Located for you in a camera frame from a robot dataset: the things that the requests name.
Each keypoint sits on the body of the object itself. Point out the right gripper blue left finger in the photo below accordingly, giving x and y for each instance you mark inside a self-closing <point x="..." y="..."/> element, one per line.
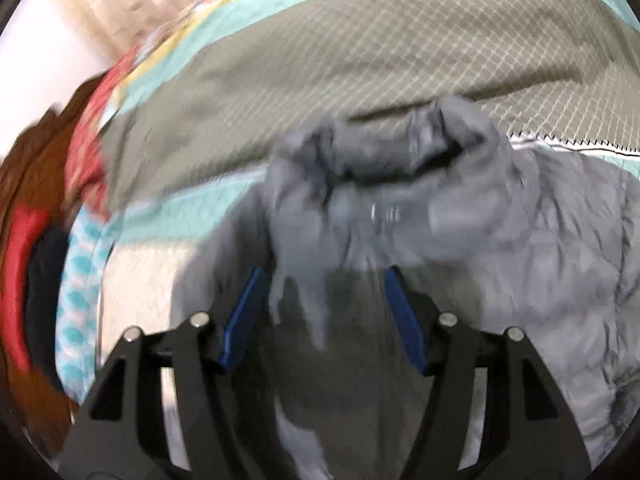
<point x="248" y="308"/>

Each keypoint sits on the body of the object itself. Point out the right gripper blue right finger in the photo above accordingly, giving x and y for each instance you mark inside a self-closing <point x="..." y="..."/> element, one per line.
<point x="414" y="314"/>

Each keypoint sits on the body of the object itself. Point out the grey puffer jacket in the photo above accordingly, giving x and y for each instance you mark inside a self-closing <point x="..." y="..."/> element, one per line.
<point x="544" y="240"/>

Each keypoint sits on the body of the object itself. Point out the red floral blanket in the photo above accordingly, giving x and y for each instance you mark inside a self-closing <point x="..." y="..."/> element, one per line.
<point x="84" y="176"/>

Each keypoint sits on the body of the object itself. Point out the dark garment by headboard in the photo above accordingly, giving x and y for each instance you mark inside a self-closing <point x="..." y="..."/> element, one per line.
<point x="44" y="277"/>

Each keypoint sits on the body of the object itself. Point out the carved wooden headboard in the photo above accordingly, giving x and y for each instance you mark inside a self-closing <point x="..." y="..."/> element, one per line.
<point x="32" y="174"/>

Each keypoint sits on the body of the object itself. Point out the red cushion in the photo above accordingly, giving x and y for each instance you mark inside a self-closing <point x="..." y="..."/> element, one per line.
<point x="26" y="227"/>

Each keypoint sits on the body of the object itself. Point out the striped quilted bedspread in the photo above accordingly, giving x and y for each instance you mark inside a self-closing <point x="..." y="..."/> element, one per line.
<point x="208" y="109"/>

